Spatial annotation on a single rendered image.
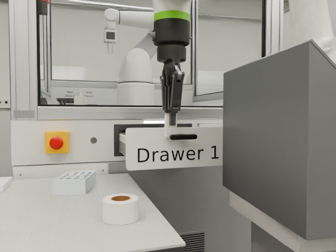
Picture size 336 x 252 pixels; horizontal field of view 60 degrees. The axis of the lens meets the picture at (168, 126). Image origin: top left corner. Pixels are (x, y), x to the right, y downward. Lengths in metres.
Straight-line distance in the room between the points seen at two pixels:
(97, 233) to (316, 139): 0.39
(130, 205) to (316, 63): 0.40
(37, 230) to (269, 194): 0.44
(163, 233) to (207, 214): 0.68
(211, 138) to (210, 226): 0.48
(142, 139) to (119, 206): 0.26
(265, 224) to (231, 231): 0.61
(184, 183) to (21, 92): 0.65
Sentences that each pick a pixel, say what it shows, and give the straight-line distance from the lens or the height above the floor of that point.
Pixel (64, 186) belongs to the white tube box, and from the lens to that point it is 0.80.
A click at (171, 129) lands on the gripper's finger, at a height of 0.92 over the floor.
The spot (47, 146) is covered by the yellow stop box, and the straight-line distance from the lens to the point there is 0.99.
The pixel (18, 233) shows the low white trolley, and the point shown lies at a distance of 0.59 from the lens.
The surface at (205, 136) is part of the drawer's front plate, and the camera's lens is 0.82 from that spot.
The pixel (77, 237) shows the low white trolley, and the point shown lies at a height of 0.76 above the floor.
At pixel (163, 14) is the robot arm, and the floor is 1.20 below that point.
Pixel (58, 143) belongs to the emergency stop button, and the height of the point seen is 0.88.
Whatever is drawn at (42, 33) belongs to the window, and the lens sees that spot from 1.08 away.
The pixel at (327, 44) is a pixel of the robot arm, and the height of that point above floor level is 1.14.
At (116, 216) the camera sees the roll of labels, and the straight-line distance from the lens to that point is 0.57.
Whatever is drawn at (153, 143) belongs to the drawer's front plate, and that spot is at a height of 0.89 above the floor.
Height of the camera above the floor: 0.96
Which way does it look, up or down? 2 degrees down
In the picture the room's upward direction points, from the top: straight up
